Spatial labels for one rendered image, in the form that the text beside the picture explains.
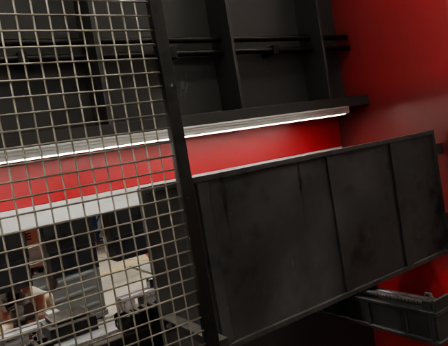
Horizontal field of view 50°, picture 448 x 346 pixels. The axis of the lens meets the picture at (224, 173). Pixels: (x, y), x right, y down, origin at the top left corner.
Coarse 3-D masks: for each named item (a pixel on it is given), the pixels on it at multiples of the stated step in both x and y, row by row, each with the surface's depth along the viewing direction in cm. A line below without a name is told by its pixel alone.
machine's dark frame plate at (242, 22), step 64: (0, 0) 134; (128, 0) 155; (192, 0) 168; (256, 0) 183; (320, 0) 202; (64, 64) 143; (128, 64) 154; (192, 64) 167; (256, 64) 182; (320, 64) 187; (64, 128) 142
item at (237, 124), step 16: (304, 112) 174; (320, 112) 179; (336, 112) 183; (192, 128) 149; (208, 128) 152; (224, 128) 155; (64, 144) 127; (80, 144) 130; (96, 144) 132; (112, 144) 134; (0, 160) 119; (16, 160) 121
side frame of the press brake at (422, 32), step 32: (352, 0) 196; (384, 0) 184; (416, 0) 173; (352, 32) 198; (384, 32) 186; (416, 32) 175; (352, 64) 201; (384, 64) 188; (416, 64) 177; (384, 96) 191; (416, 96) 179; (352, 128) 207; (384, 128) 193; (416, 128) 181; (416, 288) 193
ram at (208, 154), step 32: (256, 128) 188; (288, 128) 197; (320, 128) 206; (32, 160) 142; (64, 160) 147; (96, 160) 153; (128, 160) 159; (160, 160) 165; (192, 160) 172; (224, 160) 179; (256, 160) 187; (0, 192) 137; (32, 192) 142; (32, 224) 141
